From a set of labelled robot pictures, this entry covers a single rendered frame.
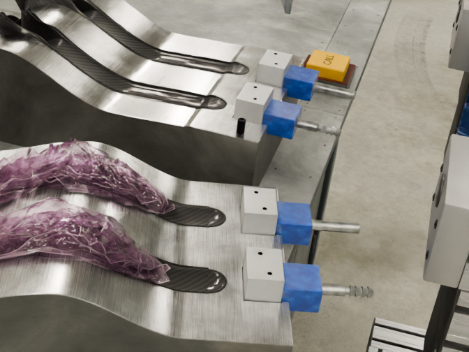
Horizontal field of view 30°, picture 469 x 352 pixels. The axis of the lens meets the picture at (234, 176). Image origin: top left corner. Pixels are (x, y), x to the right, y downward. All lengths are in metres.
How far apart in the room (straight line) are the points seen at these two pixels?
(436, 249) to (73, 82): 0.51
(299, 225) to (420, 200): 1.74
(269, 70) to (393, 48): 2.47
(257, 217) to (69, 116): 0.31
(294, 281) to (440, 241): 0.15
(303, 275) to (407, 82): 2.52
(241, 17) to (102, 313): 0.90
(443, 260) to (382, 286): 1.47
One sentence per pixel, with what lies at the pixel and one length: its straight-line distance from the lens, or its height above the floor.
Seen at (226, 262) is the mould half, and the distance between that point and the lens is 0.90.
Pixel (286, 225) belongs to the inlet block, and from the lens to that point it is 0.94.
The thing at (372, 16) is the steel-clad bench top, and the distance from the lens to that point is 1.69.
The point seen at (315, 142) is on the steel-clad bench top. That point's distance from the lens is 1.23.
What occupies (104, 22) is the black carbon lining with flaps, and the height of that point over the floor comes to 0.91.
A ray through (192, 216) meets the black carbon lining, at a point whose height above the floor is 0.85.
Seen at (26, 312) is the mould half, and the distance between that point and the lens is 0.81.
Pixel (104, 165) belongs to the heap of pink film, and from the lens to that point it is 0.93.
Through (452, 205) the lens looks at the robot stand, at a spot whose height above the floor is 0.99.
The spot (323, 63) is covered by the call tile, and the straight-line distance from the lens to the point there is 1.38.
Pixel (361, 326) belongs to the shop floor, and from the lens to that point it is 2.16.
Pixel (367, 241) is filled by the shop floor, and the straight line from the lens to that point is 2.44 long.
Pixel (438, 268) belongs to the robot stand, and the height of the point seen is 0.92.
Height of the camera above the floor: 1.41
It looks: 33 degrees down
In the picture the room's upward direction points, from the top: 7 degrees clockwise
